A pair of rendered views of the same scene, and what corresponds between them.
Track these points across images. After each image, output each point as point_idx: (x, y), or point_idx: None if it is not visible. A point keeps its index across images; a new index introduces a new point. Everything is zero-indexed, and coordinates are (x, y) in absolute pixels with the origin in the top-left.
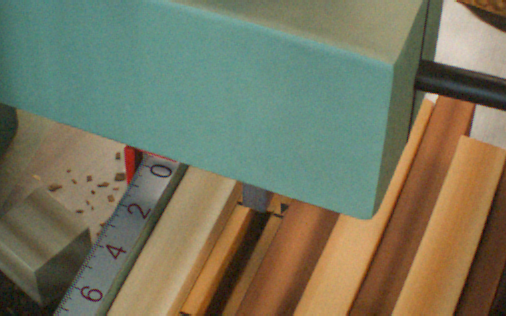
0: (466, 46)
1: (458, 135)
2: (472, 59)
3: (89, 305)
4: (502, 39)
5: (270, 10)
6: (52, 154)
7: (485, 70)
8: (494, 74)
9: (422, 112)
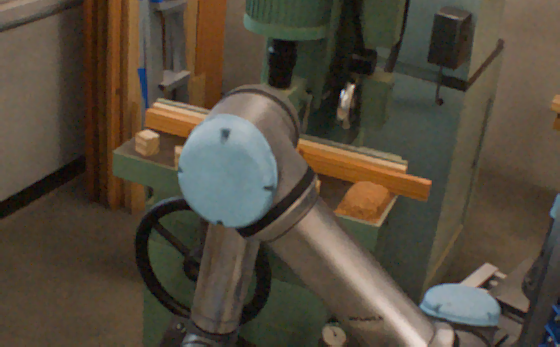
0: (335, 185)
1: None
2: (331, 185)
3: None
4: (339, 190)
5: (264, 84)
6: None
7: (328, 186)
8: (327, 187)
9: None
